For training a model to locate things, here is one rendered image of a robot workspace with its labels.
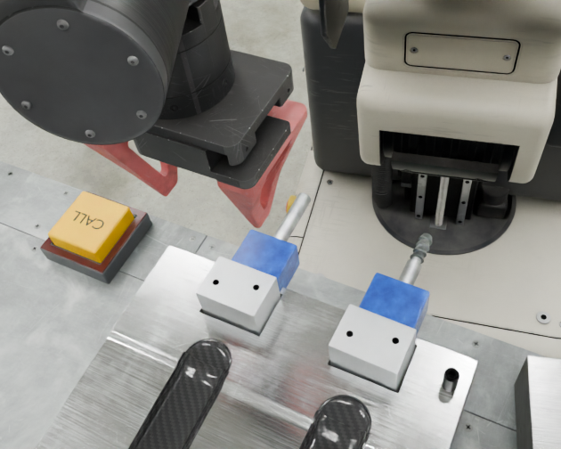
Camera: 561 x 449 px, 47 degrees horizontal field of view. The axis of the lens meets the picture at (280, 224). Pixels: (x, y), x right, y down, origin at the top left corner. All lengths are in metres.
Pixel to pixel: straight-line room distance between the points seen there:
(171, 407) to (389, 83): 0.46
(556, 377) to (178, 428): 0.28
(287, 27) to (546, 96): 1.55
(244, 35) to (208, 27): 1.93
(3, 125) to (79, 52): 1.99
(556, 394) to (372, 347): 0.15
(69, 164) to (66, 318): 1.35
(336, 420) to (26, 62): 0.32
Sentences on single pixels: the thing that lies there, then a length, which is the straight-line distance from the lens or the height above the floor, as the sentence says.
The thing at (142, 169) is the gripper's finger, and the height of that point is 1.04.
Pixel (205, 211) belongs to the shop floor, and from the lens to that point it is 1.72.
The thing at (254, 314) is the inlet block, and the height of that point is 0.92.
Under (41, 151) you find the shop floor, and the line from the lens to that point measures 2.06.
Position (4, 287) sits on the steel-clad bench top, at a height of 0.80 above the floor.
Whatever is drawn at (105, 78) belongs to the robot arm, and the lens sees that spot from 0.22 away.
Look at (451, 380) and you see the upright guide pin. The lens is 0.45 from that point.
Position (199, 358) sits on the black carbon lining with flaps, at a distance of 0.49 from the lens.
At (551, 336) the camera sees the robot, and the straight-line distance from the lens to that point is 1.21.
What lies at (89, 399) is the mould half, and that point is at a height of 0.89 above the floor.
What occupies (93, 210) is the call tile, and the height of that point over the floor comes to 0.84.
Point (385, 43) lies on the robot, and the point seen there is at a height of 0.85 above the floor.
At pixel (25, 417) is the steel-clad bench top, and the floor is 0.80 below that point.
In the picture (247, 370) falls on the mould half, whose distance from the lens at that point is 0.48.
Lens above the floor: 1.32
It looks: 53 degrees down
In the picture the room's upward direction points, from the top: 11 degrees counter-clockwise
